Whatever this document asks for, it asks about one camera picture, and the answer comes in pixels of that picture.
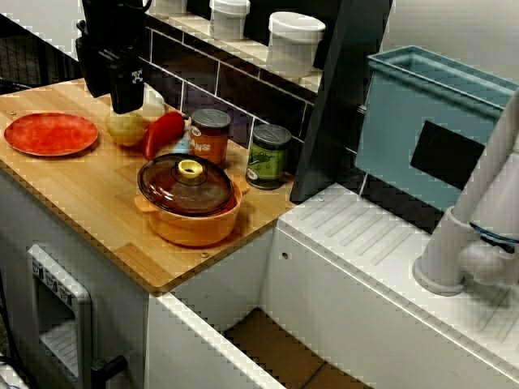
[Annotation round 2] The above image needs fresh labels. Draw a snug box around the orange beans toy can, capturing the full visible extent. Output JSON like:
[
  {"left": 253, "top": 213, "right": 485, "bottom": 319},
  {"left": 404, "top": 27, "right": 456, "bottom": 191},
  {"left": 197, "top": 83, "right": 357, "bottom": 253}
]
[{"left": 188, "top": 108, "right": 232, "bottom": 167}]

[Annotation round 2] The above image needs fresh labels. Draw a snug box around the dark tile backsplash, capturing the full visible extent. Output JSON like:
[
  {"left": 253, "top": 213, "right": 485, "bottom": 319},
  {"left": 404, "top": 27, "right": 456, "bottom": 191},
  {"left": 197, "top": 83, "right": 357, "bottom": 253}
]
[{"left": 137, "top": 28, "right": 324, "bottom": 179}]

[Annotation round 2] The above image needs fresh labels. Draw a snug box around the black cabinet handle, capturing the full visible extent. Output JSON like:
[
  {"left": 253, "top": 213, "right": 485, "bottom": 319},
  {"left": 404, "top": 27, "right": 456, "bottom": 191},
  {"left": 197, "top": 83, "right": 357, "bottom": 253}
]
[{"left": 91, "top": 355, "right": 129, "bottom": 386}]

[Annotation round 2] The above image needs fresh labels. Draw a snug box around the orange toy pot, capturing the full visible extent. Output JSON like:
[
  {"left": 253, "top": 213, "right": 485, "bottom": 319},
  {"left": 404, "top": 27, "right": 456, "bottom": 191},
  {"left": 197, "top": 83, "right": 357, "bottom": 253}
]
[{"left": 134, "top": 177, "right": 251, "bottom": 248}]

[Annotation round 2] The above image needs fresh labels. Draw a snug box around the red round plate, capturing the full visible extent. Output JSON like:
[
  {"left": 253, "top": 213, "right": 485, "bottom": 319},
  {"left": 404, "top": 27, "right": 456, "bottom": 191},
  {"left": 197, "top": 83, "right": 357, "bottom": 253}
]
[{"left": 3, "top": 112, "right": 100, "bottom": 157}]

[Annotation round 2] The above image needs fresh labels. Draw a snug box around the medium clear plastic jar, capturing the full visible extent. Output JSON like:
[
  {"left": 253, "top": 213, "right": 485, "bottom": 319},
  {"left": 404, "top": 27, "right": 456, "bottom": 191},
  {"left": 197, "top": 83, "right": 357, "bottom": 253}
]
[{"left": 266, "top": 11, "right": 327, "bottom": 79}]

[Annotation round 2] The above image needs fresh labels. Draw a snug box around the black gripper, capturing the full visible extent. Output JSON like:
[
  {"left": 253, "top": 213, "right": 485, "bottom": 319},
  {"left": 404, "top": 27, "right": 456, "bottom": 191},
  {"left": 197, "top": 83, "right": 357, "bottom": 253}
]
[{"left": 75, "top": 0, "right": 148, "bottom": 115}]

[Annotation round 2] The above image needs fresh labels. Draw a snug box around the brown cardboard sheet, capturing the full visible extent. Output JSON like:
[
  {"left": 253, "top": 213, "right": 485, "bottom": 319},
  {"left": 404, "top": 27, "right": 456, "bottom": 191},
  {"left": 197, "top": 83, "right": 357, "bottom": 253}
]
[{"left": 225, "top": 310, "right": 375, "bottom": 389}]

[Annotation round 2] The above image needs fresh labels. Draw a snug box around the grey appliance front panel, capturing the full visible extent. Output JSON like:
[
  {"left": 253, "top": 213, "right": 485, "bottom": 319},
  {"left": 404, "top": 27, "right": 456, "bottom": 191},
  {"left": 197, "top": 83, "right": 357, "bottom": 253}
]
[{"left": 27, "top": 244, "right": 94, "bottom": 383}]

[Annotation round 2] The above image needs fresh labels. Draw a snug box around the red toy pepper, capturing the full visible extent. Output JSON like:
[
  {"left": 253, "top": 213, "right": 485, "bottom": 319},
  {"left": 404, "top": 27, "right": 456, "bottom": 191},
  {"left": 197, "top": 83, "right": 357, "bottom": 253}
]
[{"left": 143, "top": 111, "right": 191, "bottom": 161}]

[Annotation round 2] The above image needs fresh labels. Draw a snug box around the brown transparent pot lid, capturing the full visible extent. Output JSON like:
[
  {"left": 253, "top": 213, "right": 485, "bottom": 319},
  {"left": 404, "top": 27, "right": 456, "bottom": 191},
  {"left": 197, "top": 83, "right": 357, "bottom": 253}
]
[{"left": 136, "top": 152, "right": 240, "bottom": 218}]

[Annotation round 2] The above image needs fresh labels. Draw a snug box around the white plastic bottle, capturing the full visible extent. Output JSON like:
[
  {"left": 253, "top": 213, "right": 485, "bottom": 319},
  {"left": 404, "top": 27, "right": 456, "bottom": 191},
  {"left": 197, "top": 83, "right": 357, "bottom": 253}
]
[{"left": 143, "top": 84, "right": 167, "bottom": 117}]

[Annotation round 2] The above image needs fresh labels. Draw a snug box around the blue box with dark window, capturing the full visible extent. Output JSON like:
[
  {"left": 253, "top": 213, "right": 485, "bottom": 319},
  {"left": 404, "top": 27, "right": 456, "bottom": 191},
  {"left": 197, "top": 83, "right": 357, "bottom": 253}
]
[{"left": 355, "top": 45, "right": 519, "bottom": 212}]

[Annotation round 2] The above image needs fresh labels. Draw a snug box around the cream shelf board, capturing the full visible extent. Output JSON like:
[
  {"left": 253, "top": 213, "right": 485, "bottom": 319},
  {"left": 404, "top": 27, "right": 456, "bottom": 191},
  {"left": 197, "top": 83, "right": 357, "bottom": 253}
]
[{"left": 144, "top": 11, "right": 325, "bottom": 96}]

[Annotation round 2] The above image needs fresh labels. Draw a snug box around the white toy sink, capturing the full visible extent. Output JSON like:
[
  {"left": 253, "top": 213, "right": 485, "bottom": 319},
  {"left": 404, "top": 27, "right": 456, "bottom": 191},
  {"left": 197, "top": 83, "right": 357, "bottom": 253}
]
[{"left": 145, "top": 182, "right": 519, "bottom": 389}]

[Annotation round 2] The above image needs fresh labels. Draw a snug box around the small clear plastic jar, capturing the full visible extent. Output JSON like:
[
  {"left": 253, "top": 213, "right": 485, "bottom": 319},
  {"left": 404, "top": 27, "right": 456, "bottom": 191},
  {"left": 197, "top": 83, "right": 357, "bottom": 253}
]
[{"left": 209, "top": 0, "right": 251, "bottom": 41}]

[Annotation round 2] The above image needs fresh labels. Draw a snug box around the yellow squash toy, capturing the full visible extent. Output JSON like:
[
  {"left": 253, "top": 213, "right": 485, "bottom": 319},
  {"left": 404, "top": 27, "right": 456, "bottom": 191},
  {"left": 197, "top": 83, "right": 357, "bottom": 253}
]
[{"left": 105, "top": 112, "right": 150, "bottom": 147}]

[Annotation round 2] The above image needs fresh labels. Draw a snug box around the green label toy can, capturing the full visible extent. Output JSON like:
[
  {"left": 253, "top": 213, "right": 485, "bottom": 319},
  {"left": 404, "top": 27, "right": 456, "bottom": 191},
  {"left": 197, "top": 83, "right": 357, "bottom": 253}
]
[{"left": 245, "top": 123, "right": 293, "bottom": 190}]

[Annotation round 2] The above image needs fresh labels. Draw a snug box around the white toy faucet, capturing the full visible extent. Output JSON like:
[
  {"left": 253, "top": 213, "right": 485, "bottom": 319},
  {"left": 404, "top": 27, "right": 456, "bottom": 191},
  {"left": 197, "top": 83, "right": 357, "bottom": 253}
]
[{"left": 412, "top": 87, "right": 519, "bottom": 297}]

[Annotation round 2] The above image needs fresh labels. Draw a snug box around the dark grey hutch frame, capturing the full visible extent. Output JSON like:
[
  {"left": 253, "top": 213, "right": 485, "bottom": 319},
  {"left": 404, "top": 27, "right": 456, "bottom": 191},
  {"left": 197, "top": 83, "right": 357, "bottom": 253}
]
[{"left": 141, "top": 0, "right": 394, "bottom": 203}]

